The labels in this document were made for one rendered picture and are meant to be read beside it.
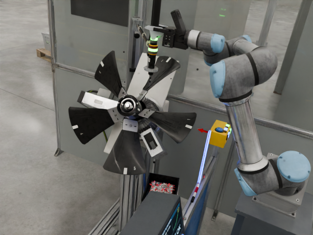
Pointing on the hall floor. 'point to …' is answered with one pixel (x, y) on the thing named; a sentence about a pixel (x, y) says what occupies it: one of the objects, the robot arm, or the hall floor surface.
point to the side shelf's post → (158, 159)
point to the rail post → (206, 201)
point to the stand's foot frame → (108, 221)
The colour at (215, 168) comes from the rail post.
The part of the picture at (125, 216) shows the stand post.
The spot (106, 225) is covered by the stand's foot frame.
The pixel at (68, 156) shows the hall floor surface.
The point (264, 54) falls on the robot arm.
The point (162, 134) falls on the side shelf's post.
